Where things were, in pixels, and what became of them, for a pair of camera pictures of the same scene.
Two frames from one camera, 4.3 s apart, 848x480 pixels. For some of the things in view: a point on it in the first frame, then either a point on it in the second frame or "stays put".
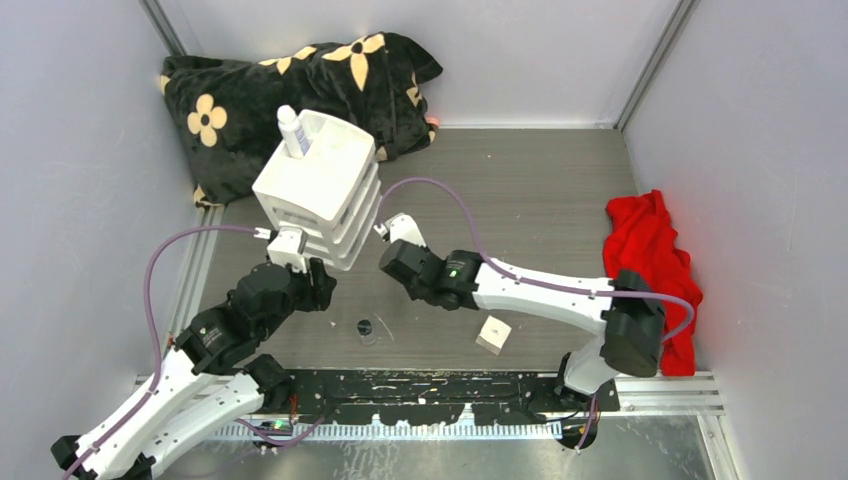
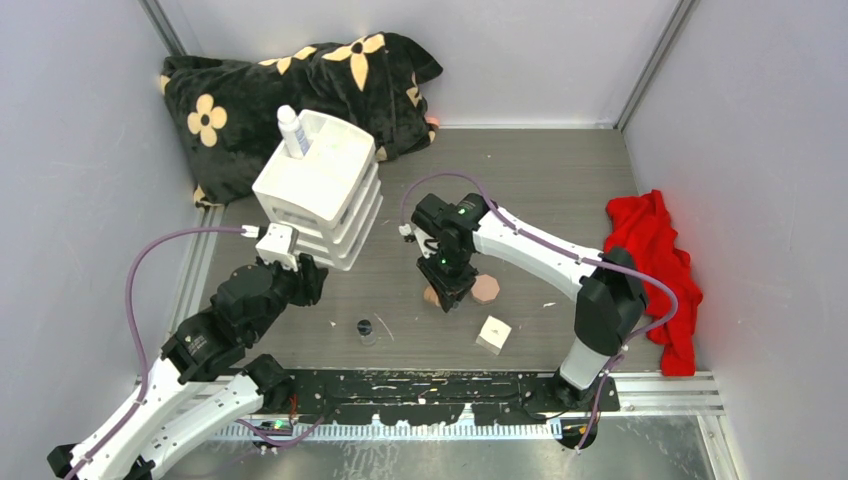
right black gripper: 413,294 → 450,290
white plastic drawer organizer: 331,194 stays put
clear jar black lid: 364,329 stays put
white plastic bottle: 291,130 stays put
